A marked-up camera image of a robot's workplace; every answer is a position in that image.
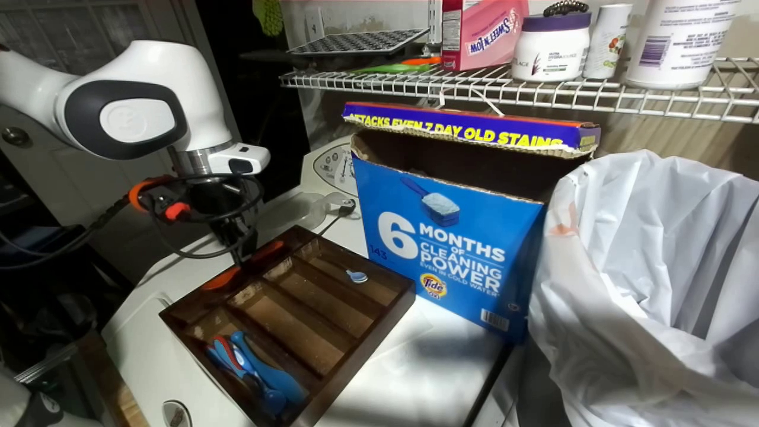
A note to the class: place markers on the large white tub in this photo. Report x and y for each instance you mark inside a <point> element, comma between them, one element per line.
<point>679,44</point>

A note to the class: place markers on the blue detergent box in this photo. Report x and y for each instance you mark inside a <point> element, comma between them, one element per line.
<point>451,245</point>

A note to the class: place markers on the white jar with purple lid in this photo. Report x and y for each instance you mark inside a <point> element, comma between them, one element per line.
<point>550,50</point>

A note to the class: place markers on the pink cardboard box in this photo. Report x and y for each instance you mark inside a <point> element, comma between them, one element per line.
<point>487,37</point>

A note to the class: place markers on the small light blue spoon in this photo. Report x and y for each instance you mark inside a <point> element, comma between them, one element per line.
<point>357,277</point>

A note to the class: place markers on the brown wooden cutlery rack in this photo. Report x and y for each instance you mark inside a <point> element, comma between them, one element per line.
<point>309,316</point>

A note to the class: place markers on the white washing machine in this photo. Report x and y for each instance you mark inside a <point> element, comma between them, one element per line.
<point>418,371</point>

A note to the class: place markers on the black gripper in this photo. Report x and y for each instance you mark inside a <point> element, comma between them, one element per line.
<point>226,202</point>

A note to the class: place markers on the white trash bag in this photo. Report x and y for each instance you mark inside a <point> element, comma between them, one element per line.
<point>648,292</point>

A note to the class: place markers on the small white bottle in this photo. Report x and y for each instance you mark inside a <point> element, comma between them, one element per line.
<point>609,44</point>

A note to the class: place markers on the green cloth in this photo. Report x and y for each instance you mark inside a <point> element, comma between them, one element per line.
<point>268,14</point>

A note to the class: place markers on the blue plastic spoon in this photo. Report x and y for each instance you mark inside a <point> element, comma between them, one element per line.
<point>264,376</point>

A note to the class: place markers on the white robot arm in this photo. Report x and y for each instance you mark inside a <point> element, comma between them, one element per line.
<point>143,103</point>

